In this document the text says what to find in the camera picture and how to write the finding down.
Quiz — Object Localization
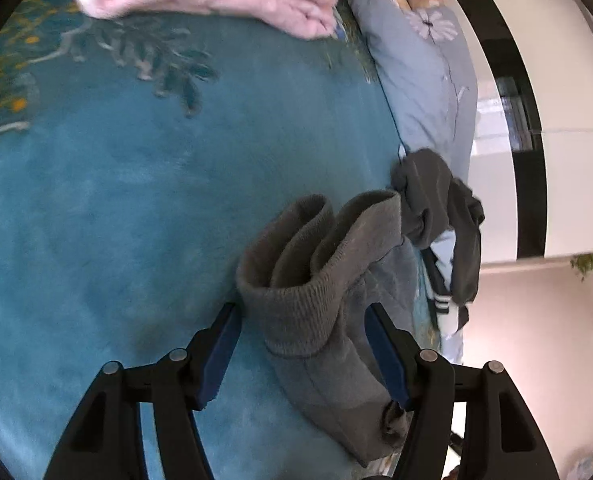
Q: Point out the white wardrobe with black band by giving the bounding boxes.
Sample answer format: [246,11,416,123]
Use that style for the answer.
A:
[443,0,593,266]

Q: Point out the light blue shirt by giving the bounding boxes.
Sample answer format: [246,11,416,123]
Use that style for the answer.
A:
[429,232,459,306]

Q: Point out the grey sweatshirt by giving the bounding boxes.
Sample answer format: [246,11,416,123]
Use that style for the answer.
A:
[235,189,422,468]

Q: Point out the green hanging plant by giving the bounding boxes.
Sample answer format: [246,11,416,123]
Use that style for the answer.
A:
[570,252,593,281]

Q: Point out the dark grey garment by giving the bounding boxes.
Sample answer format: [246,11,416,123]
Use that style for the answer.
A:
[390,148,486,306]

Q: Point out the light blue floral duvet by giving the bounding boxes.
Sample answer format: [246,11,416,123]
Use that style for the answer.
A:
[339,0,479,366]

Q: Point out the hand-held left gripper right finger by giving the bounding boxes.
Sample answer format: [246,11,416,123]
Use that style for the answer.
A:
[365,302,560,480]

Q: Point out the teal floral bed sheet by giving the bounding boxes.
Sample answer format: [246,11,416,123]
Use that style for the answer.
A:
[0,0,442,480]

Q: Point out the black white striped jacket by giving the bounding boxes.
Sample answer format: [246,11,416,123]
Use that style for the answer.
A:
[423,247,472,336]

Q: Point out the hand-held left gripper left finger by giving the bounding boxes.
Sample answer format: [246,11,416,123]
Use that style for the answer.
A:
[44,302,243,480]

